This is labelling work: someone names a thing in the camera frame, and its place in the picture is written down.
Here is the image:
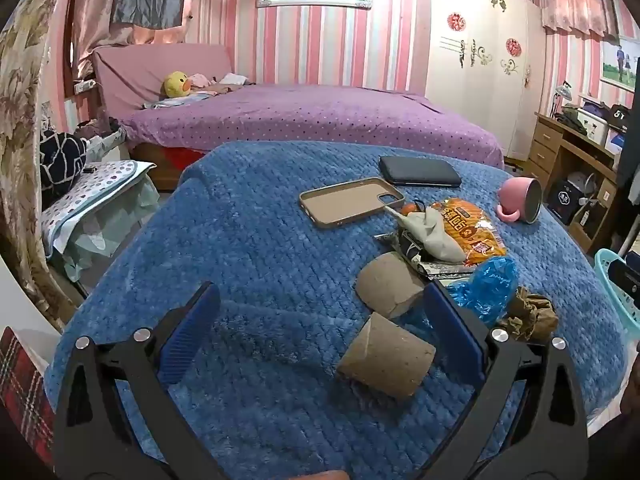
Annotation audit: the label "dark folded garment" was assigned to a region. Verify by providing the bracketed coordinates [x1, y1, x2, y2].
[555, 110, 588, 133]

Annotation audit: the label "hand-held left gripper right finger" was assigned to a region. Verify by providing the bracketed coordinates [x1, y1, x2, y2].
[422, 279, 588, 480]

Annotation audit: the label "black bag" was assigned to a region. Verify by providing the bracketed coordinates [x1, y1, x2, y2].
[607, 104, 631, 133]

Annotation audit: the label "white wardrobe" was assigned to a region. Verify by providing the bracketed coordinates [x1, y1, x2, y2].
[420, 0, 546, 161]

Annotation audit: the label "pink clothes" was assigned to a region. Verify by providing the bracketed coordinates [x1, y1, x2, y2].
[187, 72, 251, 95]

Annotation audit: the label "orange snack packet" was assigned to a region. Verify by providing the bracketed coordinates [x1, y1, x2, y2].
[430, 198, 507, 267]

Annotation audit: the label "tan phone case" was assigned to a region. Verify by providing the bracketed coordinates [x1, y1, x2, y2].
[299, 177, 405, 230]

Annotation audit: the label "grey cloth pouch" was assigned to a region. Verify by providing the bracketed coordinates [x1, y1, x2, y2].
[390, 206, 467, 263]

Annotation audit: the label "black white patterned garment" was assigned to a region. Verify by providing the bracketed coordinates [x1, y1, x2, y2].
[40, 130, 88, 196]

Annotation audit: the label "teal plastic basket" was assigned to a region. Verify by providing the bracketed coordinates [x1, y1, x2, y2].
[594, 249, 640, 356]

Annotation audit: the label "white storage box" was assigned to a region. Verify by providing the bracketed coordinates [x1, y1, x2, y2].
[577, 107, 611, 143]

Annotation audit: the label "blue fleece blanket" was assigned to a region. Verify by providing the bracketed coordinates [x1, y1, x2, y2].
[45, 140, 628, 480]

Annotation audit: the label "purple dotted bed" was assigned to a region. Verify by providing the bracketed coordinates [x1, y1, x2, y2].
[117, 85, 506, 171]

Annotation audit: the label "pink cup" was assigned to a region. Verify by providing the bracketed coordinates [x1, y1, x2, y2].
[496, 176, 543, 224]

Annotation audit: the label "pink satin curtain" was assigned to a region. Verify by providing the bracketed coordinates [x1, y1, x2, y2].
[70, 0, 188, 83]

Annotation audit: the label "wooden desk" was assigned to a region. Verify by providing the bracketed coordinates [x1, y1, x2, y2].
[527, 112, 631, 256]

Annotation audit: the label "floral patterned curtain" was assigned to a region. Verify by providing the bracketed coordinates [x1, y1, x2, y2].
[0, 0, 86, 333]

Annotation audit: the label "pink covered headboard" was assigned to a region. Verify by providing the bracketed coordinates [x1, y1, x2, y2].
[92, 44, 236, 111]

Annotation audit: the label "desk lamp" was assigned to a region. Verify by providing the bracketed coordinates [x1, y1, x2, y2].
[550, 81, 573, 121]

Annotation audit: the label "brown paper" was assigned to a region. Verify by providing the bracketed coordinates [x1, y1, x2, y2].
[500, 286, 559, 343]

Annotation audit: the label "small framed picture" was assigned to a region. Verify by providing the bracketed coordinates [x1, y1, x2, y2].
[599, 37, 640, 93]

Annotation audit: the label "cardboard tube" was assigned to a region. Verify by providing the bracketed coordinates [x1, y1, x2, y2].
[356, 252, 426, 320]
[336, 311, 437, 401]

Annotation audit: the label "dotted cushion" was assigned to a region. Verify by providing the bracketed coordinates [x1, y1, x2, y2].
[41, 160, 153, 256]

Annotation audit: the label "blue plastic bag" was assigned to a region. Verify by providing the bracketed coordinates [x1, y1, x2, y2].
[400, 256, 520, 328]

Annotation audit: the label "pink valance curtain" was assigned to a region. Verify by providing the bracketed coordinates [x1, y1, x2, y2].
[539, 0, 623, 38]

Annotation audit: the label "yellow duck plush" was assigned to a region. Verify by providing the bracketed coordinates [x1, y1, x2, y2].
[160, 71, 193, 100]

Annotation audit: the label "mint green cloth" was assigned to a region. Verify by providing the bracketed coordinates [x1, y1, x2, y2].
[62, 180, 161, 283]

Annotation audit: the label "black phone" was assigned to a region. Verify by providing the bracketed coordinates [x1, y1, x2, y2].
[378, 155, 462, 188]

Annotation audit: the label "black box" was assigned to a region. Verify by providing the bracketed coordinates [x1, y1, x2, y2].
[547, 180, 581, 226]

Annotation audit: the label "red plaid cloth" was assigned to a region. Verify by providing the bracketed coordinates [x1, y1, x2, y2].
[0, 327, 55, 468]

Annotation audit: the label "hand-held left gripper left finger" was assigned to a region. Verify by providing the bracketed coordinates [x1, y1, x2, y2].
[52, 280, 226, 480]

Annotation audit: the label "pile of light clothes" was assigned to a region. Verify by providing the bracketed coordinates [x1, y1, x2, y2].
[75, 117, 128, 161]

